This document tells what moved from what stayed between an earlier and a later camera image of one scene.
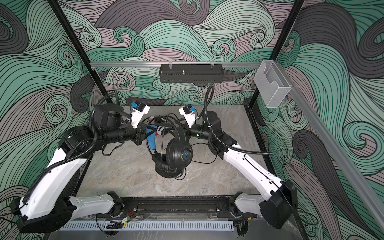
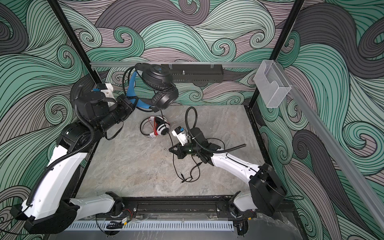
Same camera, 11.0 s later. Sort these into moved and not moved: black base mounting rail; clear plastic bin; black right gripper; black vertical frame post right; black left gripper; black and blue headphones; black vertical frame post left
Moved: black right gripper; black left gripper; black and blue headphones
Not moved: black base mounting rail; black vertical frame post left; black vertical frame post right; clear plastic bin
